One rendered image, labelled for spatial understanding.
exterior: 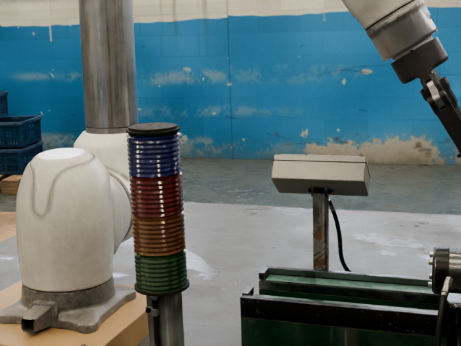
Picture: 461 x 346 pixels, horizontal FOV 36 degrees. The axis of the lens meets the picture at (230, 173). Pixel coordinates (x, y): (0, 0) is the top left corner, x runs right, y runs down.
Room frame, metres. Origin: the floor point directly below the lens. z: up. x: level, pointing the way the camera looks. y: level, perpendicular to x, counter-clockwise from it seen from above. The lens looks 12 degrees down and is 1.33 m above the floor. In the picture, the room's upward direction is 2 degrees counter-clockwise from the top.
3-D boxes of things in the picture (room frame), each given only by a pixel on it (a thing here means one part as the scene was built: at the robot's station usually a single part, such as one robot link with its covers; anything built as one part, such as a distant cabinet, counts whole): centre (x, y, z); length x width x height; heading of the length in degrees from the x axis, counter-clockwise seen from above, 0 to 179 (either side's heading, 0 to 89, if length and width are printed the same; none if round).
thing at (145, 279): (0.79, 0.08, 1.05); 0.06 x 0.06 x 0.04
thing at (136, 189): (0.79, 0.08, 1.14); 0.06 x 0.06 x 0.04
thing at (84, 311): (1.15, 0.29, 0.88); 0.22 x 0.18 x 0.06; 163
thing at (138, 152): (0.79, 0.08, 1.19); 0.06 x 0.06 x 0.04
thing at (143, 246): (0.79, 0.08, 1.10); 0.06 x 0.06 x 0.04
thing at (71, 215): (1.18, 0.28, 1.02); 0.18 x 0.16 x 0.22; 163
